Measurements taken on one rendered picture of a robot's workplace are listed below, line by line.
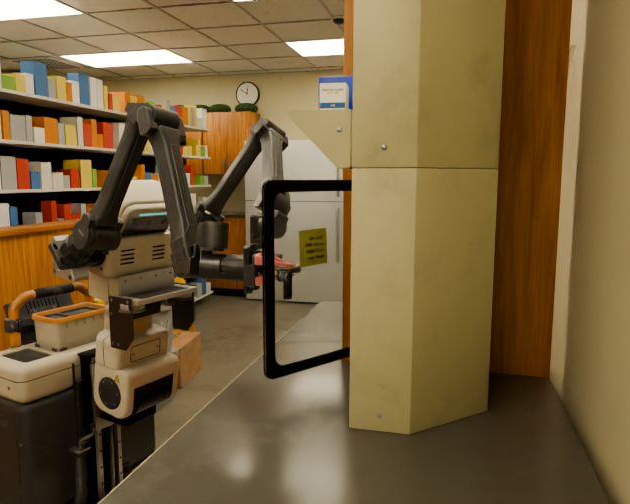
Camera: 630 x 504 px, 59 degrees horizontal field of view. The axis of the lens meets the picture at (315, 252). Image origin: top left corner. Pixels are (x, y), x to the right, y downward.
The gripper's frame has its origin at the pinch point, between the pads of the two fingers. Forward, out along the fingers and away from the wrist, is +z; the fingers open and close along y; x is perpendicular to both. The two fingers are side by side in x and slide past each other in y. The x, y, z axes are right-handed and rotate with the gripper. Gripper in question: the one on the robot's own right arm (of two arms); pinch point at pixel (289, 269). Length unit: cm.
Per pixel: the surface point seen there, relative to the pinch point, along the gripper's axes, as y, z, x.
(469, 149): 24.3, 36.0, -8.4
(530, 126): 31, 49, 20
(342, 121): 28.9, 14.8, -16.9
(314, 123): 28.7, 9.9, -16.9
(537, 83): 40, 50, 20
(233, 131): 75, -219, 505
